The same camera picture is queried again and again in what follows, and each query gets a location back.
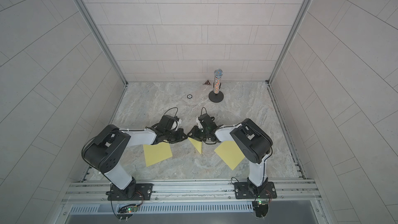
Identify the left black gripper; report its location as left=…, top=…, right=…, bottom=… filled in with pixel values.
left=164, top=128, right=190, bottom=143

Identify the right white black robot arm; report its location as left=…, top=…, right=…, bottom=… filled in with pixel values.
left=188, top=117, right=273, bottom=190

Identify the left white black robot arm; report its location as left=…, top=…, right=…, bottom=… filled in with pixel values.
left=81, top=124, right=188, bottom=190

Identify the colourful tube on black stand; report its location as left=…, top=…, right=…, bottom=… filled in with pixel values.
left=208, top=69, right=224, bottom=103

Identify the left controller circuit board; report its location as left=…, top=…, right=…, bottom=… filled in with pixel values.
left=117, top=204, right=140, bottom=219

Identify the controller circuit board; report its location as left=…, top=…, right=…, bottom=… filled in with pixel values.
left=117, top=204, right=140, bottom=219
left=252, top=201, right=269, bottom=218

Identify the right controller circuit board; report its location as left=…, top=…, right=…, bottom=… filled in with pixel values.
left=252, top=201, right=269, bottom=218

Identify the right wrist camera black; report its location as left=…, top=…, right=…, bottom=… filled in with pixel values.
left=198, top=113, right=217, bottom=129

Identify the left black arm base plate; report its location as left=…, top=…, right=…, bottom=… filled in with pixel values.
left=106, top=183, right=153, bottom=201

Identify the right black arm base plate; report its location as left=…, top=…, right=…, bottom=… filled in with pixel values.
left=233, top=181, right=277, bottom=200

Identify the aluminium mounting rail frame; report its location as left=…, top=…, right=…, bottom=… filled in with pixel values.
left=60, top=178, right=322, bottom=206

